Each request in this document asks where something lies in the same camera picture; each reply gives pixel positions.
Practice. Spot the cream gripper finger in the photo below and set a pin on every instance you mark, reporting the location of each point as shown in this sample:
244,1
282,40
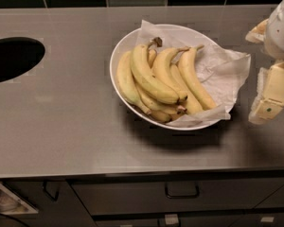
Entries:
269,101
257,34

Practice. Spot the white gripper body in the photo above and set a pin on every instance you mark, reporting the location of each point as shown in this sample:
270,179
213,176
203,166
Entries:
280,32

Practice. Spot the white bowl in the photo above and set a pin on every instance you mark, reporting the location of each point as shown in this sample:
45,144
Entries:
124,44

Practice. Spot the white crumpled paper liner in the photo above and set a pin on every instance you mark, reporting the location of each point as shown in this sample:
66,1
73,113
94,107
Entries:
221,71

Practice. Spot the grey right cabinet front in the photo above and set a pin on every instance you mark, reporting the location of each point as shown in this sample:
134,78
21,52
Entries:
276,200

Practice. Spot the grey lower drawer front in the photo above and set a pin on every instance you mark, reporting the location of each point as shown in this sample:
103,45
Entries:
248,220

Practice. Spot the grey drawer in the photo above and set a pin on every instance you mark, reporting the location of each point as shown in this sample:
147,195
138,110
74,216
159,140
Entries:
248,220
146,198

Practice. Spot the grey centre drawer front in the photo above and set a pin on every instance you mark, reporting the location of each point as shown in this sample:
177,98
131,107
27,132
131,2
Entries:
146,198

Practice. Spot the dark round sink opening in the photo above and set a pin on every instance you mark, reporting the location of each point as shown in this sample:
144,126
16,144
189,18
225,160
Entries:
18,55

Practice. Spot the grey left cabinet door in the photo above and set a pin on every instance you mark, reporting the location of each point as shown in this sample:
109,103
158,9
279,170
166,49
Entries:
67,211

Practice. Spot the open drawer with contents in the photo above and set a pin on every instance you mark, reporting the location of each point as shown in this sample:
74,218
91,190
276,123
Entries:
13,204

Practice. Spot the black centre drawer handle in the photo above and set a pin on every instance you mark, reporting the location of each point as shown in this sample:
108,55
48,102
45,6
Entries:
181,190

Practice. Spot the black left door handle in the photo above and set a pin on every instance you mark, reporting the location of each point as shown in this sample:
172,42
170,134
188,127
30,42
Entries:
51,190

